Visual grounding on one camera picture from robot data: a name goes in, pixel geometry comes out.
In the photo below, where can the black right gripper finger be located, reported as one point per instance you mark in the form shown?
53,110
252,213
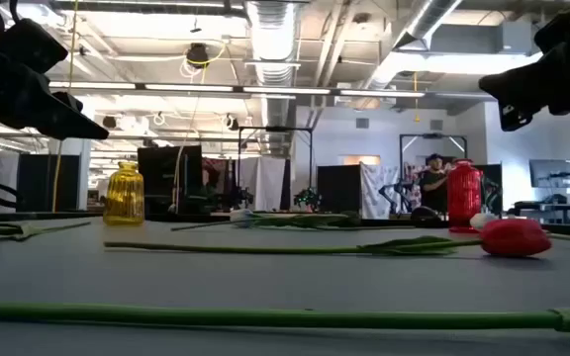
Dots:
517,84

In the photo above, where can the black artificial tulip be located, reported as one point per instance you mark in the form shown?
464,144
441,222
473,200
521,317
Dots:
18,231

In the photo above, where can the dark red artificial tulip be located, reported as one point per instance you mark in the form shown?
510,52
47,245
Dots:
191,227

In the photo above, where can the foreground green tulip stem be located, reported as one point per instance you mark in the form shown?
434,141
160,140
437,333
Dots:
265,316

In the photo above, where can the black background robot arm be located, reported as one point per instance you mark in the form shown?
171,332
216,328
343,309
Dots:
396,188

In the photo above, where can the yellow ribbed glass vase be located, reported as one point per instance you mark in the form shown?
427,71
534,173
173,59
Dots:
124,198

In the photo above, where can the red ribbed glass vase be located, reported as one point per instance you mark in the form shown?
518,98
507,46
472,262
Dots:
464,198

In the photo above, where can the long ceiling light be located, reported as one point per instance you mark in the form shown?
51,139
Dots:
188,87
285,90
92,85
381,93

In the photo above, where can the black partition panel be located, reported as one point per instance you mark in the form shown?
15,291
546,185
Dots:
37,183
339,190
166,178

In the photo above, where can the grey computer monitor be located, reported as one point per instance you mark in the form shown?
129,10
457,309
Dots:
552,173

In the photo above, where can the dark office desk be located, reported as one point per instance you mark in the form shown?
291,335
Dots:
542,205

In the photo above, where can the black round ceiling device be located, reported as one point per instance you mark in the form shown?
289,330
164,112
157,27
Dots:
197,55

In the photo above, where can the person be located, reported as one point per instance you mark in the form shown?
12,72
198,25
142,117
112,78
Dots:
433,185

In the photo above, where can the black rounded object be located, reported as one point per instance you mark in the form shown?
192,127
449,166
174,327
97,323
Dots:
424,213

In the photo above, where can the white patterned cloth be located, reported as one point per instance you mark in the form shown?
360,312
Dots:
376,188

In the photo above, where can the white curtain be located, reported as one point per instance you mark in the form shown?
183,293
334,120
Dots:
270,183

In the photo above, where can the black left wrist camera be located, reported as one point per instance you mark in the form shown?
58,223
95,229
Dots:
28,47

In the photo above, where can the grey rectangular air duct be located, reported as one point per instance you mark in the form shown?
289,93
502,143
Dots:
478,38

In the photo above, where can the grey wall vent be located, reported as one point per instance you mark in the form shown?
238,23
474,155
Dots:
436,124
362,123

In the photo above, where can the black metal rig frame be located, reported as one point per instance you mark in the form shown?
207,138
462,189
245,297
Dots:
275,129
433,135

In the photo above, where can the silver slanted air duct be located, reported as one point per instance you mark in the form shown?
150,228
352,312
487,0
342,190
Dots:
428,20

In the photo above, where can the black metal table frame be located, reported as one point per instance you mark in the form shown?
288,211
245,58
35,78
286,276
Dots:
389,222

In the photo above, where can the silver round air duct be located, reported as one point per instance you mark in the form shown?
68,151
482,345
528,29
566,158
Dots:
271,39

